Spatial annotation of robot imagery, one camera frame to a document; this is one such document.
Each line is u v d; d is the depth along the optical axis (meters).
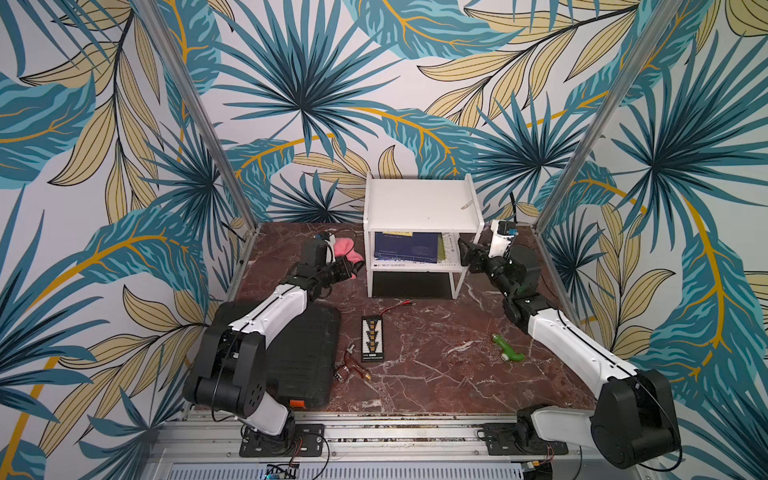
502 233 0.68
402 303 0.98
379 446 0.73
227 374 0.45
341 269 0.79
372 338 0.89
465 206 0.78
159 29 0.69
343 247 0.82
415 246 0.88
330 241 0.82
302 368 0.80
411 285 1.01
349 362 0.84
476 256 0.71
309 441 0.73
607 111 0.86
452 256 0.86
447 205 0.78
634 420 0.41
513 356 0.86
